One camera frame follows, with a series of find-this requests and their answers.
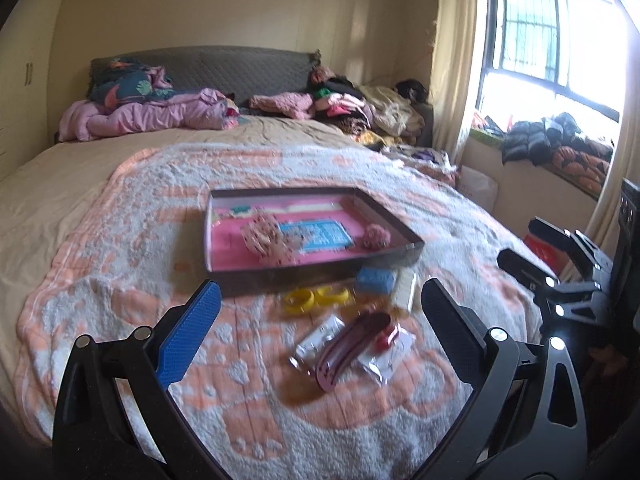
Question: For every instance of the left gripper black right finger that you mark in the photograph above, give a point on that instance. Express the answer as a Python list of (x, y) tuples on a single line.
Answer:
[(458, 335)]

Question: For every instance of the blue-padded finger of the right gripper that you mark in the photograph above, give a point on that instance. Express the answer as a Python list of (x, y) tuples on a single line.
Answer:
[(525, 272)]

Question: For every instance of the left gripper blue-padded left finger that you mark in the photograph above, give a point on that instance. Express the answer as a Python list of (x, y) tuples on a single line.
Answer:
[(189, 324)]

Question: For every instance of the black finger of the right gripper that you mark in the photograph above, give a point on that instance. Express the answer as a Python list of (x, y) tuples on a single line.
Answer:
[(579, 249)]

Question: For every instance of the red bead earrings card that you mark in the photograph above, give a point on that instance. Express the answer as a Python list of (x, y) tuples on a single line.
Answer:
[(384, 355)]

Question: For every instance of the white comb hair clip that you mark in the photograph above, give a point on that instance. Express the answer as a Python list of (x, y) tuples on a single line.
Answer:
[(402, 295)]

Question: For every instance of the mauve snap hair clip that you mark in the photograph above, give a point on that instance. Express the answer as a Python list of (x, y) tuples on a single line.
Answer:
[(346, 346)]

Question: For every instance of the small blue box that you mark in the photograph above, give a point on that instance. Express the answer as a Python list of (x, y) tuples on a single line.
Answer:
[(371, 281)]

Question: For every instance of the earring card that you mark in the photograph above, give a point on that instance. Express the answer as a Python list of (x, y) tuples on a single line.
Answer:
[(307, 352)]

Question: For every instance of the pink polka-dot fabric bow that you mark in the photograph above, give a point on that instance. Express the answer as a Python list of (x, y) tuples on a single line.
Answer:
[(266, 240)]

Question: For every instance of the red plastic bag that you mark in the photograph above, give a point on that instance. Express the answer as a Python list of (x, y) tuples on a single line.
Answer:
[(552, 257)]

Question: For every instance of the black puffer jacket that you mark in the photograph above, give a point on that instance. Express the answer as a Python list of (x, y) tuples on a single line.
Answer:
[(538, 141)]

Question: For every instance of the dark shallow cardboard tray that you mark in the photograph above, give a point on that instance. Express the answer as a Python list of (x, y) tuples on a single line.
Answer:
[(346, 229)]

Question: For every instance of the window with metal bars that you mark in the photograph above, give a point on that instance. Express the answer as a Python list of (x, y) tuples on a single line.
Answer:
[(569, 54)]

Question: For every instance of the pile of mixed clothes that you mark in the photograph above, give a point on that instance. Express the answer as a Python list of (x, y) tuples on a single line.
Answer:
[(399, 114)]

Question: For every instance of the beige bed sheet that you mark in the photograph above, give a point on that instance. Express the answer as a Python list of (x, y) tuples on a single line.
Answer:
[(43, 200)]

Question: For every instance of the cream curtain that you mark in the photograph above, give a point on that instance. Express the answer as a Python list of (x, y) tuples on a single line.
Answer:
[(455, 72)]

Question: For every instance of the pink crumpled quilt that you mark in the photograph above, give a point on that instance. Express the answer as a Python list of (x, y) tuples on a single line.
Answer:
[(207, 109)]

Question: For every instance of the pink folded knit garment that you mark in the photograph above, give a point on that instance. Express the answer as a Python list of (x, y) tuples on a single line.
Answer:
[(294, 105)]

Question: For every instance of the dark floral pillow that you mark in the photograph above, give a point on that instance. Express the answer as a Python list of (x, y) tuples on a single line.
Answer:
[(126, 80)]

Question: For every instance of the grey quilted headboard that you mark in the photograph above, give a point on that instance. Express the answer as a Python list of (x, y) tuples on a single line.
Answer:
[(241, 71)]

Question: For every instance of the cream built-in wardrobe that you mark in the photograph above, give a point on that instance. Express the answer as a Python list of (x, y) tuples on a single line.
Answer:
[(27, 28)]

